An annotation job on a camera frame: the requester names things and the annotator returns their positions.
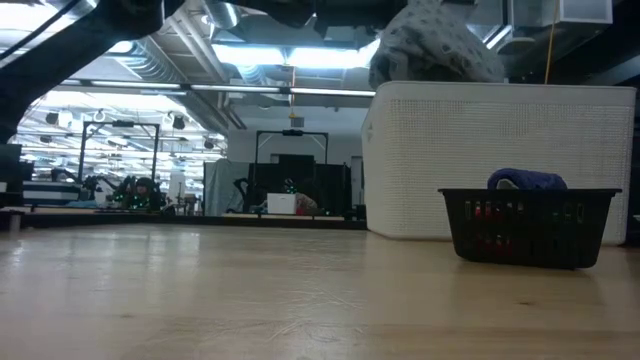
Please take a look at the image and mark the person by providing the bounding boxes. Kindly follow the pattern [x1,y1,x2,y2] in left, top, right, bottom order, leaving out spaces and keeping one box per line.
[281,177,320,217]
[128,176,163,212]

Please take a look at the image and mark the black plastic slotted basket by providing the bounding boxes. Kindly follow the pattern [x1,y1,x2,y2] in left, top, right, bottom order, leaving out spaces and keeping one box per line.
[437,187,623,271]

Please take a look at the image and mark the grey fabric cover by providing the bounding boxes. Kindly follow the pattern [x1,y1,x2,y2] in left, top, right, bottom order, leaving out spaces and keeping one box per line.
[202,158,251,217]

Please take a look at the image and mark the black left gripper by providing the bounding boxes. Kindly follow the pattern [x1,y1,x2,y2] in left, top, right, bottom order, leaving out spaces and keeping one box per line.
[238,0,407,30]

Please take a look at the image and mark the purple rolled towel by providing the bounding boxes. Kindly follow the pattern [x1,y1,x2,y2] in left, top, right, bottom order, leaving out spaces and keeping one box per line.
[486,167,569,192]

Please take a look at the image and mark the white cardboard box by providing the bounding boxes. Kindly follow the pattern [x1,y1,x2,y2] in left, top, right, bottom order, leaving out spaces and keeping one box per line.
[266,192,298,216]

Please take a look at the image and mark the black gantry frame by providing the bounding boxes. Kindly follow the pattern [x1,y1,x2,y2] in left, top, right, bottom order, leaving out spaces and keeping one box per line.
[78,120,161,184]
[254,129,330,169]

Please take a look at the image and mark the grey patterned hospital gown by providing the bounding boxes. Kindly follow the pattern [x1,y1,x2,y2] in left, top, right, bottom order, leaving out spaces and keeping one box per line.
[368,0,507,85]

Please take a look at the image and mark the white perforated laundry bin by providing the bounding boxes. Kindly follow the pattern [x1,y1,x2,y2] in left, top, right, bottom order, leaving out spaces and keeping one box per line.
[360,80,638,246]

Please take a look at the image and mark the red item in basket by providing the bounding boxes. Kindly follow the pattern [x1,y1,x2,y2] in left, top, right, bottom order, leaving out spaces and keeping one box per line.
[473,200,512,252]

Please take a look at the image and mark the background black robot arms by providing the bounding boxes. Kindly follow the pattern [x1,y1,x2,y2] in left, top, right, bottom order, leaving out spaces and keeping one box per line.
[49,167,136,206]

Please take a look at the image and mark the yellow hanging cable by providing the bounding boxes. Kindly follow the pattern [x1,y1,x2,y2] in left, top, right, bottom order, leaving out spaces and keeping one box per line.
[543,0,560,85]

